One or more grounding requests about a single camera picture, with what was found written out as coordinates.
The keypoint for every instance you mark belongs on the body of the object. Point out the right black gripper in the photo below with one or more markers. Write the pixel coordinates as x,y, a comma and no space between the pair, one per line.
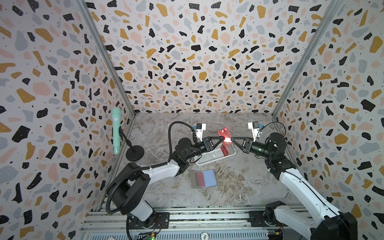
246,149

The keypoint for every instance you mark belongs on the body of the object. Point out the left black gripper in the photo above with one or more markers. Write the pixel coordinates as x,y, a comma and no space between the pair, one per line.
208,145

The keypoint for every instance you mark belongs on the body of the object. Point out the white plastic mesh basket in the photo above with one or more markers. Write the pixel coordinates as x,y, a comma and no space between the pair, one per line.
209,157

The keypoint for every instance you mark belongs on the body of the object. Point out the red credit card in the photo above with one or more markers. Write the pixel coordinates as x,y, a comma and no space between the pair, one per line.
199,179
227,136

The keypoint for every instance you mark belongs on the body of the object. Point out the stack of red cards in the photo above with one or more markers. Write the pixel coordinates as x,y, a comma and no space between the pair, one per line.
228,150

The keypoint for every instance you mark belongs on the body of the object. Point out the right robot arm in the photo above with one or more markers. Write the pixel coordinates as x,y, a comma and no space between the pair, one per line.
327,222

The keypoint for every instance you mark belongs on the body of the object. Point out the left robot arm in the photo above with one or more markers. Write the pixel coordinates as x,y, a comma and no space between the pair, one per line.
125,192

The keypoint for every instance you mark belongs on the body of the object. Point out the black microphone stand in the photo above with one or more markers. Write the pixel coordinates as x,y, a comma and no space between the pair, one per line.
134,153

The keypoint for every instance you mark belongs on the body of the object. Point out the mint green microphone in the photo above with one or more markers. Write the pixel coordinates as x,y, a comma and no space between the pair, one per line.
116,118

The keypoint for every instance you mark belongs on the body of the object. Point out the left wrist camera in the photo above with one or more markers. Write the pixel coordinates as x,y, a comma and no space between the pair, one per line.
199,128

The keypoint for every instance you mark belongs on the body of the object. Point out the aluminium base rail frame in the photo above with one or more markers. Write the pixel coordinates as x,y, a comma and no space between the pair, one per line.
189,223

